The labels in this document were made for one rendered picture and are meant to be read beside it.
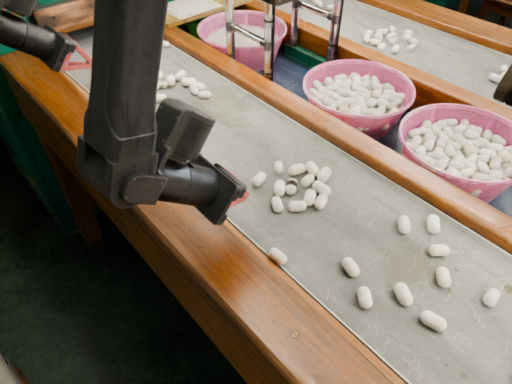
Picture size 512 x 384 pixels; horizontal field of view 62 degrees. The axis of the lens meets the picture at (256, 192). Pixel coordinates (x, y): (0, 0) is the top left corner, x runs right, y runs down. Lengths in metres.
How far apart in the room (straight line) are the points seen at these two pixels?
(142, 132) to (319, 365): 0.35
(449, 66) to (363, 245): 0.70
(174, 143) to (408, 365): 0.42
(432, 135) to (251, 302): 0.57
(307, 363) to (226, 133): 0.54
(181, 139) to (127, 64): 0.13
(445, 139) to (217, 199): 0.58
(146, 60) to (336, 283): 0.43
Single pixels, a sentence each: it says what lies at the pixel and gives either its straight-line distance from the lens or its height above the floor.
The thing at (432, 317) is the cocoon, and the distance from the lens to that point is 0.66.
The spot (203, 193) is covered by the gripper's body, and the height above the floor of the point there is 0.90.
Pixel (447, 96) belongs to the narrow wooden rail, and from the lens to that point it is 1.12.
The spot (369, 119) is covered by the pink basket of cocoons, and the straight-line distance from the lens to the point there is 0.98.
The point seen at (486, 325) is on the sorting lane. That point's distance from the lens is 0.71.
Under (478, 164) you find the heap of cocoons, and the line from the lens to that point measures 0.96.
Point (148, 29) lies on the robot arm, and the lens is 0.42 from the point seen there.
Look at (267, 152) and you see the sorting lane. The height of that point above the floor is 0.74.
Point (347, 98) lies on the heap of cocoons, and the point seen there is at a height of 0.74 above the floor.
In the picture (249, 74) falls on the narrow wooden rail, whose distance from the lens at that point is 1.11.
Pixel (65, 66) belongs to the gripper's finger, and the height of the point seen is 0.88.
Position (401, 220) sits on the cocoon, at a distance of 0.76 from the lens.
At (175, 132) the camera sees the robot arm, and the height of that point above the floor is 1.00.
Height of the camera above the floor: 1.29
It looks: 44 degrees down
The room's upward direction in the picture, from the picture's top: straight up
